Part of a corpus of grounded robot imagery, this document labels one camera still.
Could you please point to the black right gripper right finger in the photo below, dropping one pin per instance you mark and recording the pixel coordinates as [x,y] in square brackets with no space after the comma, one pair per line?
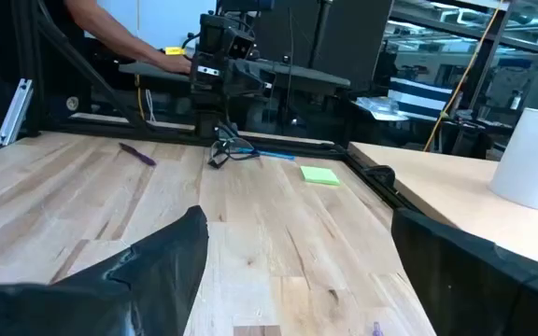
[474,289]

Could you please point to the dark purple pen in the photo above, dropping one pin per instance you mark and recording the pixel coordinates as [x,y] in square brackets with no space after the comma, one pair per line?
[137,154]

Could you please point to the silver aluminium bracket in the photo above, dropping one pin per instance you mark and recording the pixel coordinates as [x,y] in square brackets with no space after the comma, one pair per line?
[14,112]

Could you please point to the large black monitor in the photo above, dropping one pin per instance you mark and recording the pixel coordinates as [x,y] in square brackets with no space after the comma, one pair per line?
[344,37]

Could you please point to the grey desk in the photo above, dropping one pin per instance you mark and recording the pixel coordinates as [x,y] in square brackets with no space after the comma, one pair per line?
[297,74]

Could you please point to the yellow tape tag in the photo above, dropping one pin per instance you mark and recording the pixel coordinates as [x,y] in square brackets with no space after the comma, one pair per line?
[174,51]

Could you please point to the clear plastic bag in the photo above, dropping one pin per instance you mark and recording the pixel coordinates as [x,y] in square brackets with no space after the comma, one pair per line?
[381,107]

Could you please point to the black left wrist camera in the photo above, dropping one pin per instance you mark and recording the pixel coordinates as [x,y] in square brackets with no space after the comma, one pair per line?
[222,35]

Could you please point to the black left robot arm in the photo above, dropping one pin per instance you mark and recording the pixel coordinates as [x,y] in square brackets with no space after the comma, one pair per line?
[206,116]

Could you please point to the blue pen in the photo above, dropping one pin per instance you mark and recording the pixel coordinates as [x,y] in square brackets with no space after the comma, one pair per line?
[273,154]

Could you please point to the translucent light purple pen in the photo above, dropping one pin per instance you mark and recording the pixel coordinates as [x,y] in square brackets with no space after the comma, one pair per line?
[377,329]

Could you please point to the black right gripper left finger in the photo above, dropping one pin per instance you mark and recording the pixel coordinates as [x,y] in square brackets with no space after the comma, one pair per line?
[110,298]

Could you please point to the person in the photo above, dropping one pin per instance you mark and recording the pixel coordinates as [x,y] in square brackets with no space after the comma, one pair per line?
[124,42]

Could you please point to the clear safety glasses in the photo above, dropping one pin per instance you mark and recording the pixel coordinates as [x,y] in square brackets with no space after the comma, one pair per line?
[224,149]

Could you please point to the light wooden side table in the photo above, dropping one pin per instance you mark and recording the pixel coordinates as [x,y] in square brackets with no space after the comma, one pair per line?
[460,196]

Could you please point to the black aluminium table frame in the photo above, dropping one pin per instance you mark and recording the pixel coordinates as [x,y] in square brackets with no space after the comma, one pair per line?
[364,169]

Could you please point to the green sticky note pad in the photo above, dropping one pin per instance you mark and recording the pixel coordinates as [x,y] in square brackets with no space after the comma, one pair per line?
[319,175]

